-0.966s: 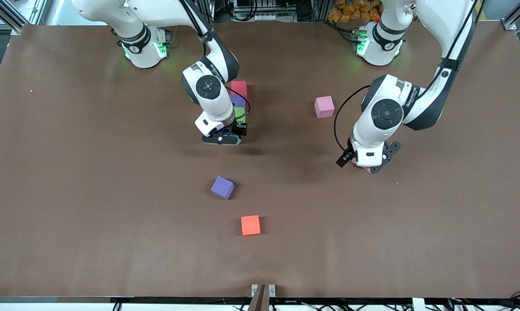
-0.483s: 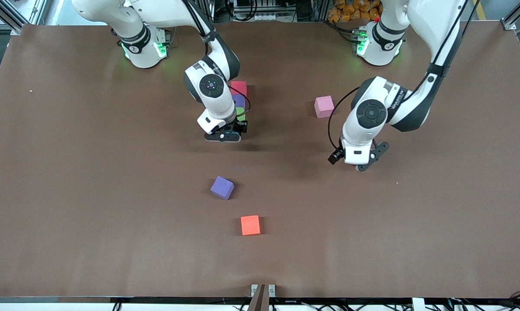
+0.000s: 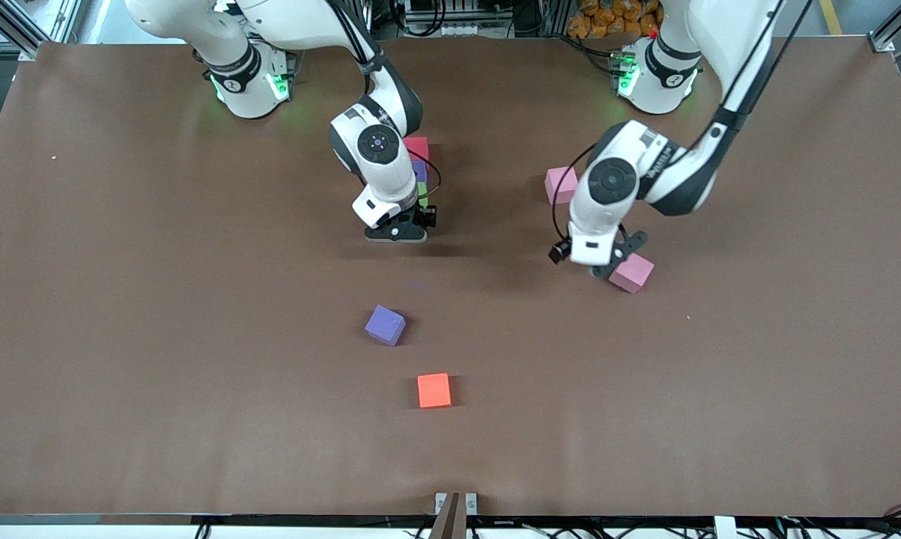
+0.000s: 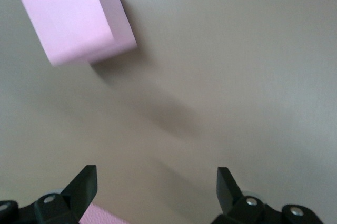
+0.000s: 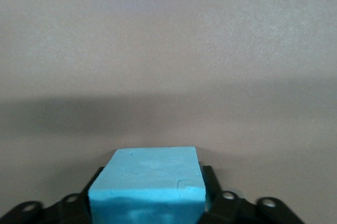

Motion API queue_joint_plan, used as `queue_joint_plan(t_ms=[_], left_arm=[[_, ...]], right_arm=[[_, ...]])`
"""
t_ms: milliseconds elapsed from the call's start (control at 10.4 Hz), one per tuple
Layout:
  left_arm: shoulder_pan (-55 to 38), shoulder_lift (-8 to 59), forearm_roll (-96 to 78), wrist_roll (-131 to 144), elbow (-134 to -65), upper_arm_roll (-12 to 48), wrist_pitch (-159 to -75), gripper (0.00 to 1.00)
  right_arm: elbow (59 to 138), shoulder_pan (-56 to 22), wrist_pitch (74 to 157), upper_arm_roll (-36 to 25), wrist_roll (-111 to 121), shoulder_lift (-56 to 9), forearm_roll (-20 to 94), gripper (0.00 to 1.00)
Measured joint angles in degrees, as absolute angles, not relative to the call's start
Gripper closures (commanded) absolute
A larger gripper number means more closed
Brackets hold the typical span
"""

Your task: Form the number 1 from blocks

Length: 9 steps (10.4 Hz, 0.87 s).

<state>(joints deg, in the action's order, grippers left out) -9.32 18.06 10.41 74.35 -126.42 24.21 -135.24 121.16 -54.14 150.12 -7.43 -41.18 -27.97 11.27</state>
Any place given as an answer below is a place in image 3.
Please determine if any aluminium frame profile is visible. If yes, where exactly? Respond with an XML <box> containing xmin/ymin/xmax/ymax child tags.
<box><xmin>866</xmin><ymin>0</ymin><xmax>901</xmax><ymax>57</ymax></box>
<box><xmin>0</xmin><ymin>0</ymin><xmax>84</xmax><ymax>57</ymax></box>

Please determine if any orange foam cube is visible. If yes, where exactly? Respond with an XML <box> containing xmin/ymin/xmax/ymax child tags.
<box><xmin>417</xmin><ymin>373</ymin><xmax>452</xmax><ymax>409</ymax></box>

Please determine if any metal table bracket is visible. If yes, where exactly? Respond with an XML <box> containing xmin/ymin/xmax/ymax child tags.
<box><xmin>435</xmin><ymin>492</ymin><xmax>478</xmax><ymax>516</ymax></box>

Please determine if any brown table cover sheet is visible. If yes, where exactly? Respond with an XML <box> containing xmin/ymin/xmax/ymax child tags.
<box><xmin>0</xmin><ymin>36</ymin><xmax>901</xmax><ymax>519</ymax></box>

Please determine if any brown wooden strip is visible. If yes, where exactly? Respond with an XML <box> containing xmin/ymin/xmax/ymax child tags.
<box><xmin>428</xmin><ymin>492</ymin><xmax>467</xmax><ymax>539</ymax></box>

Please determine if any pink foam cube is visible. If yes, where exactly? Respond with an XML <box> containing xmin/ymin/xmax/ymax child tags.
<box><xmin>544</xmin><ymin>166</ymin><xmax>580</xmax><ymax>205</ymax></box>
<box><xmin>609</xmin><ymin>255</ymin><xmax>655</xmax><ymax>294</ymax></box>

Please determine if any orange snack bag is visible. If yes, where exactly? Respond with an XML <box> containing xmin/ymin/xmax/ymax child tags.
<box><xmin>566</xmin><ymin>0</ymin><xmax>664</xmax><ymax>40</ymax></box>

